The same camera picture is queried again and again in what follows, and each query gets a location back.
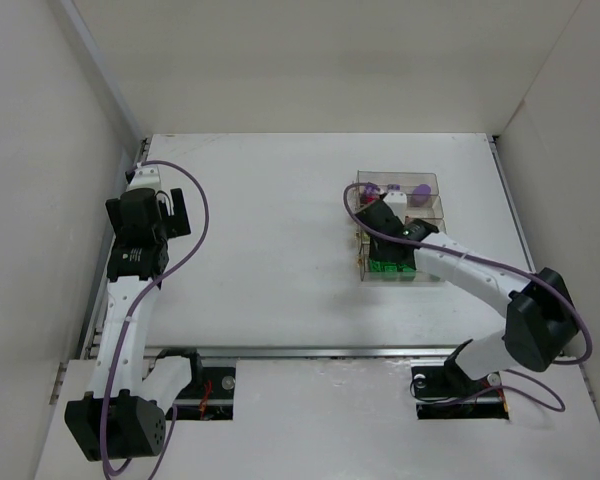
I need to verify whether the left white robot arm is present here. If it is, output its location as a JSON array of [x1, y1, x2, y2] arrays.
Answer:
[[64, 188, 200, 463]]

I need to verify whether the clear container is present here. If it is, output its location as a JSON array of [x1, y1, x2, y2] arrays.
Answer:
[[344, 190, 444, 222], [355, 217, 446, 245], [358, 244, 443, 284], [355, 170, 439, 196]]

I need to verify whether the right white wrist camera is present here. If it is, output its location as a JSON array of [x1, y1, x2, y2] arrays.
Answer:
[[383, 190, 408, 220]]

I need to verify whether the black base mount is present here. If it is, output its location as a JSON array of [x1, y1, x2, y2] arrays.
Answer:
[[143, 347, 236, 421], [409, 340, 509, 420]]

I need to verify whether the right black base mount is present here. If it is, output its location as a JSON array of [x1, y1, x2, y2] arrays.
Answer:
[[409, 340, 509, 420]]

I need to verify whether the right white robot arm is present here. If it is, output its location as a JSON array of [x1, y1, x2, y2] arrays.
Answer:
[[353, 198, 580, 397]]

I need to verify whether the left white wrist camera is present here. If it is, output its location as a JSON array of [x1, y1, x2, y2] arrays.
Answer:
[[125, 164, 161, 191]]

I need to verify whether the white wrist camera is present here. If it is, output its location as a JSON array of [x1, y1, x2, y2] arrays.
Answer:
[[383, 190, 408, 220], [125, 164, 161, 191]]

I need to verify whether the purple heart lego piece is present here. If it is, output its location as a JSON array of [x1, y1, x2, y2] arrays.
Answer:
[[410, 183, 432, 208]]

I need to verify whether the small purple lego brick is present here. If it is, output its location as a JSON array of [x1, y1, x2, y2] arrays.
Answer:
[[361, 183, 382, 198]]

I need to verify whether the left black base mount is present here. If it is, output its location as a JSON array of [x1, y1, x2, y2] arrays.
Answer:
[[143, 347, 236, 421]]

